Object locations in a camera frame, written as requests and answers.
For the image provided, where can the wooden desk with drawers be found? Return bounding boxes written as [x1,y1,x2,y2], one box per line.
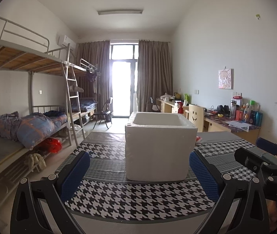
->
[156,97,190,114]

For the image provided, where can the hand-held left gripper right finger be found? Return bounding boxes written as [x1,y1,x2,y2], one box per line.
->
[189,150,271,234]

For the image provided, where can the wooden chair smiley face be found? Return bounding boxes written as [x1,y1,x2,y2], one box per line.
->
[185,104,205,132]

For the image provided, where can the white air conditioner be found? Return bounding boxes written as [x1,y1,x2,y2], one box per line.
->
[57,34,77,50]

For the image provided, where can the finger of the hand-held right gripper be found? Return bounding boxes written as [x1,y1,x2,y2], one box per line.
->
[233,147,273,174]
[255,138,277,156]

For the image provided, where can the printed paper sheets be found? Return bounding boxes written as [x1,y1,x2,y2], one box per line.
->
[227,121,252,129]

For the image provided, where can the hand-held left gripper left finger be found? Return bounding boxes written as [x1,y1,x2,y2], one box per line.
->
[10,151,91,234]

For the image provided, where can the houndstooth table cloth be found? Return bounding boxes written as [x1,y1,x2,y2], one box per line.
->
[55,131,277,221]

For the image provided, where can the brown curtain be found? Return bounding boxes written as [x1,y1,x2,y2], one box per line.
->
[138,40,173,113]
[76,40,111,117]

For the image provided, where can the glass balcony door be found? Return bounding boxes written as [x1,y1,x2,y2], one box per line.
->
[109,44,139,117]

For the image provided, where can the wooden desk patterned cover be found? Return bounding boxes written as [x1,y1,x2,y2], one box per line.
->
[203,109,261,140]

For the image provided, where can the dark bedding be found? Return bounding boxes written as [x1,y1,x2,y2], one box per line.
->
[43,110,68,127]

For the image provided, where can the grey patterned bedding bundle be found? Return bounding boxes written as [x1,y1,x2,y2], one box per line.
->
[0,112,22,142]

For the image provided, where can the black folding chair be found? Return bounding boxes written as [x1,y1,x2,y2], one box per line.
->
[93,97,113,129]

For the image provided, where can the blue orange bedding bundle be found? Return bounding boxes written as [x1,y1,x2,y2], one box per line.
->
[16,113,55,150]

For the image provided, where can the white foam box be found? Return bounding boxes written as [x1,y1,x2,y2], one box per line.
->
[125,112,199,182]

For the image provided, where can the grey metal bed ladder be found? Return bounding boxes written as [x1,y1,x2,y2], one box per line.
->
[63,62,86,147]

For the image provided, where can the hanging dark clothes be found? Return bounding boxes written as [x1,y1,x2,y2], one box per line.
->
[86,68,100,94]

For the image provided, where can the row of toiletry bottles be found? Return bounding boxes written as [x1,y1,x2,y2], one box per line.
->
[230,97,263,127]

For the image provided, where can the person's right hand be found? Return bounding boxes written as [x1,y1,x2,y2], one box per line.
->
[266,200,277,232]

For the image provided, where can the red plastic bag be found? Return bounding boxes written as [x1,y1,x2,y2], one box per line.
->
[42,138,62,153]

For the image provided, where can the dark blue folded quilt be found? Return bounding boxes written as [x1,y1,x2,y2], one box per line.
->
[70,97,97,111]

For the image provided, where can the cartoon wall poster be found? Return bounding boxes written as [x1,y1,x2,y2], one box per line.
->
[218,69,233,89]

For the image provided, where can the grey metal bunk bed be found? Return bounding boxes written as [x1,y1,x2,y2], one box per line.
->
[69,58,100,125]
[0,15,85,207]

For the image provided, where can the black trolley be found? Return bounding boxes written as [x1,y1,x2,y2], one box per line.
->
[146,97,161,113]

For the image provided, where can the ceiling tube light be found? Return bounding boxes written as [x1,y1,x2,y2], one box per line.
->
[97,8,144,16]

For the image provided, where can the black headphones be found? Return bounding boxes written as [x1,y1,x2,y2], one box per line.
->
[217,105,230,115]

